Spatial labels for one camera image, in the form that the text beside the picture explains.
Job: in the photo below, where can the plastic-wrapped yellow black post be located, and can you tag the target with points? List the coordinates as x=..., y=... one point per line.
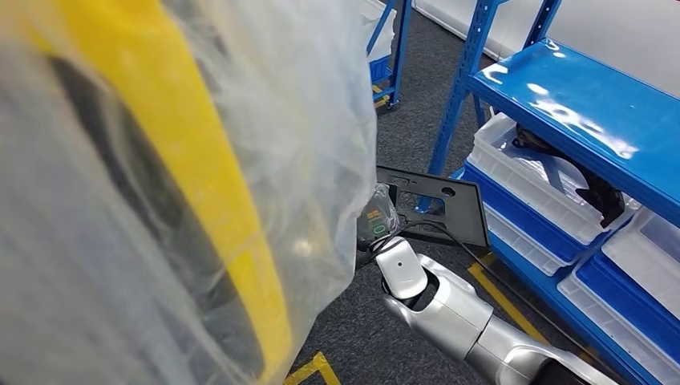
x=159, y=186

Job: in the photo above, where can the blue metal shelf rack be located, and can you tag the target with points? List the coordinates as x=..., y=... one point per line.
x=401, y=48
x=573, y=106

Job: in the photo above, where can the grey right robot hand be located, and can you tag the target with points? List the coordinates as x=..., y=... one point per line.
x=378, y=220

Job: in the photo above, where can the black plastic plate frame part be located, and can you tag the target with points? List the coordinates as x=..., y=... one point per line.
x=467, y=218

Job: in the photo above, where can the black plastic car part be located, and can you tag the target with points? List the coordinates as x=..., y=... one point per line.
x=600, y=196

